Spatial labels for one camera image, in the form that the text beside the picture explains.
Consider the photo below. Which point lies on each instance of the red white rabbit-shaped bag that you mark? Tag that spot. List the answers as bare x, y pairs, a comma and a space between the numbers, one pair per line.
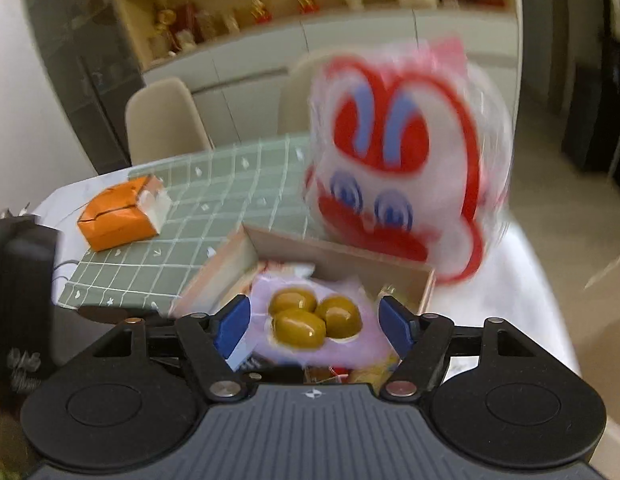
389, 125

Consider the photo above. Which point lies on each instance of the beige dining chair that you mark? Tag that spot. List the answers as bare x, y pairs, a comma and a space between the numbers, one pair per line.
165, 120
295, 100

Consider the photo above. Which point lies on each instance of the dark glass cabinet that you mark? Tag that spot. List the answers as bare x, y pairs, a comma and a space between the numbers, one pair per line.
75, 60

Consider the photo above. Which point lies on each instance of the purple olive packet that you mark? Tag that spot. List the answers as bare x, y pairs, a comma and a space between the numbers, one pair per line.
310, 317

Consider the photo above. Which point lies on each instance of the pink cardboard box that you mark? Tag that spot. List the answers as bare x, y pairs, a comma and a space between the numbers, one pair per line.
340, 256

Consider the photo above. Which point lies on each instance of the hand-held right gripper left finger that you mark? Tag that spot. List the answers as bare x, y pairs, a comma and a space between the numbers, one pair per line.
232, 327

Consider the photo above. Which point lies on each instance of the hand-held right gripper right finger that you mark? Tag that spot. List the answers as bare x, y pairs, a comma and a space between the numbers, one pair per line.
394, 325

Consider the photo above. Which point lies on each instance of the blue snack packet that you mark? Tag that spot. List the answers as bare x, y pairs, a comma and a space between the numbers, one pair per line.
238, 359

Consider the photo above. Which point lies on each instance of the white wooden sideboard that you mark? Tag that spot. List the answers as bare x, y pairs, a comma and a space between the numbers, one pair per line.
340, 35

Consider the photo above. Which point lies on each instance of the tall glass cup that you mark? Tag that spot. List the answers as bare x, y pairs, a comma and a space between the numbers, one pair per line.
208, 25

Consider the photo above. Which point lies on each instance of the green checked tablecloth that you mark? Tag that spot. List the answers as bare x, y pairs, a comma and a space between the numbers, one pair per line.
215, 195

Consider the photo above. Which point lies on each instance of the black water dispenser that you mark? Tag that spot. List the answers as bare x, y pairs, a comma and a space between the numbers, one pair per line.
589, 115

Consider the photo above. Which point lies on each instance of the red bag with gold flower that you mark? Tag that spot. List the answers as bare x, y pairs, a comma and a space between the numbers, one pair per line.
175, 27

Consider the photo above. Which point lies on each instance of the orange tissue pack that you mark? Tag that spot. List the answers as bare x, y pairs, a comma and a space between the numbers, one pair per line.
115, 220

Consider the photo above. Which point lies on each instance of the short glass cup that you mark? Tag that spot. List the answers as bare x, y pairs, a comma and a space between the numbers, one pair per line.
231, 21

